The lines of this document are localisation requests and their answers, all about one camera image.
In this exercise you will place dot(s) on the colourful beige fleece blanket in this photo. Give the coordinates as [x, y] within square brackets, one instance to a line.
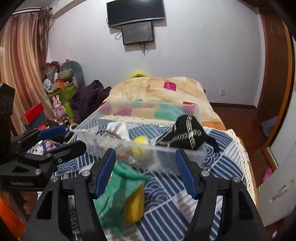
[178, 90]

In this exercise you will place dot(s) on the black gold chain bag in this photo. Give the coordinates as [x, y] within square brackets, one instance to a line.
[186, 133]

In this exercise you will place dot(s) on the red box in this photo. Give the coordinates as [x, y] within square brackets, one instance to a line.
[32, 114]

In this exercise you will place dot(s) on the person's left hand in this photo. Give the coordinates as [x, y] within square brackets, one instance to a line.
[27, 200]

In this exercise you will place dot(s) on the brown wooden door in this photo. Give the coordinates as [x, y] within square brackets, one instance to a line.
[278, 70]

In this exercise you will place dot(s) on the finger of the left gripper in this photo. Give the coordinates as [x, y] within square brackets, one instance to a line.
[57, 156]
[50, 133]

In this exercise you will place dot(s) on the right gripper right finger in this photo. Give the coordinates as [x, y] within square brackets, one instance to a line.
[239, 220]

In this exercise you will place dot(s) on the pink striped curtain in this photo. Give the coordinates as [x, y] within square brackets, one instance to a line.
[24, 48]

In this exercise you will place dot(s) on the green knitted sock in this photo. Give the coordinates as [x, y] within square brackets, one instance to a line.
[110, 206]

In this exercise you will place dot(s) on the yellow cylindrical soft object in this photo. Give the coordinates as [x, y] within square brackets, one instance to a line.
[134, 206]

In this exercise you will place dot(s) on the dark purple clothes pile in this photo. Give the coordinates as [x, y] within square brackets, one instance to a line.
[87, 100]

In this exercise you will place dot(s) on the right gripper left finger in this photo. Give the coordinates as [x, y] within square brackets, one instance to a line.
[50, 219]

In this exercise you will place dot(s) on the grey green plush toy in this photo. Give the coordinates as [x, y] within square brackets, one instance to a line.
[71, 71]

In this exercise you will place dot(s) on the pink rabbit toy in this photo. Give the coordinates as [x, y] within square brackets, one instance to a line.
[60, 112]

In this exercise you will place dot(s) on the green cardboard box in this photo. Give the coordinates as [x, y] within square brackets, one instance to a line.
[65, 94]

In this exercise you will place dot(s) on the clear plastic storage box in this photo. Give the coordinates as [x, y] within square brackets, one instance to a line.
[132, 128]

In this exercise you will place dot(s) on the yellow plush ball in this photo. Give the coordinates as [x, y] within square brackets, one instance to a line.
[139, 147]

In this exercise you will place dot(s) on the black curved television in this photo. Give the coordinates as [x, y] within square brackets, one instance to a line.
[124, 12]

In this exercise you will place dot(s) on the small wall monitor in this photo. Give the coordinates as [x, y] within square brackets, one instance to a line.
[136, 33]

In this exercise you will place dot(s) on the blue white patterned bedspread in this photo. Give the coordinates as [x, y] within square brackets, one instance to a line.
[168, 209]

